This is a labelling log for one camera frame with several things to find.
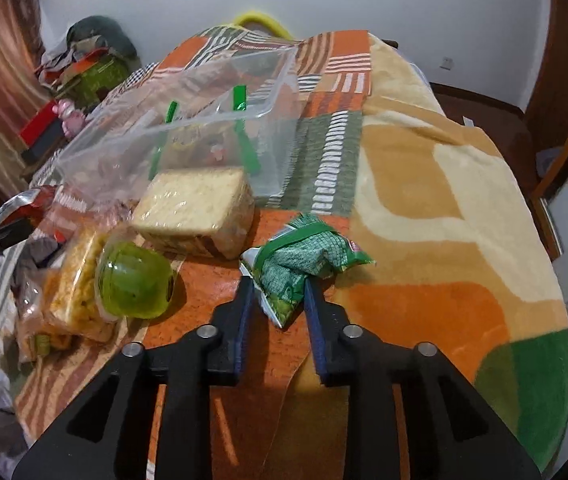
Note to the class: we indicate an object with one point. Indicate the yellow snack bag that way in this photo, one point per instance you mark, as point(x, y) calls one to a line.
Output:
point(74, 308)

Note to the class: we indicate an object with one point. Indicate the wooden door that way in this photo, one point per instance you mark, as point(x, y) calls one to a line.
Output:
point(546, 116)

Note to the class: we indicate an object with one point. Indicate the red box on nightstand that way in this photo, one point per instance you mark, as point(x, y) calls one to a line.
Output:
point(42, 133)

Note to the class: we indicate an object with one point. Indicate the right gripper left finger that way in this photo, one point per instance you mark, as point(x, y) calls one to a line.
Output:
point(146, 414)

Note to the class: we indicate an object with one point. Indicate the wrapped sponge cake block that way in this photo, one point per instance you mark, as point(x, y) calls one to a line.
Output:
point(200, 212)

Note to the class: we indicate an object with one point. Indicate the red snack packet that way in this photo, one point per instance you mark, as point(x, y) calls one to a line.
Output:
point(54, 211)

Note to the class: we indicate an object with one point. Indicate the pile of clothes and boxes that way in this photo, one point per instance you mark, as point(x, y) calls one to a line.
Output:
point(93, 57)

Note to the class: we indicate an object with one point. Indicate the white wall socket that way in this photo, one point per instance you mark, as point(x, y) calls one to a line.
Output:
point(446, 64)

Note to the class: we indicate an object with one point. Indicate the clear plastic storage bin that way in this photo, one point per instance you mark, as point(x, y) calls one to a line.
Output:
point(239, 111)

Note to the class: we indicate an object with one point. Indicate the green round plastic container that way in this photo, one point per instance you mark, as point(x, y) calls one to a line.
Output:
point(133, 281)

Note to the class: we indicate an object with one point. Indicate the green snack packet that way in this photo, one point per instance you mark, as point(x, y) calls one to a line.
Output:
point(306, 247)

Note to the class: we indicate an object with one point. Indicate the pink plush toy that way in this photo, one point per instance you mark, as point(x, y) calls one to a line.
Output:
point(72, 119)

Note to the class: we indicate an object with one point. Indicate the patchwork orange bed blanket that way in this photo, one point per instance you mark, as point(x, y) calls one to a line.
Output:
point(458, 262)

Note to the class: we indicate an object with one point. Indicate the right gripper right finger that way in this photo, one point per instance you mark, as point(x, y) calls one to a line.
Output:
point(410, 410)

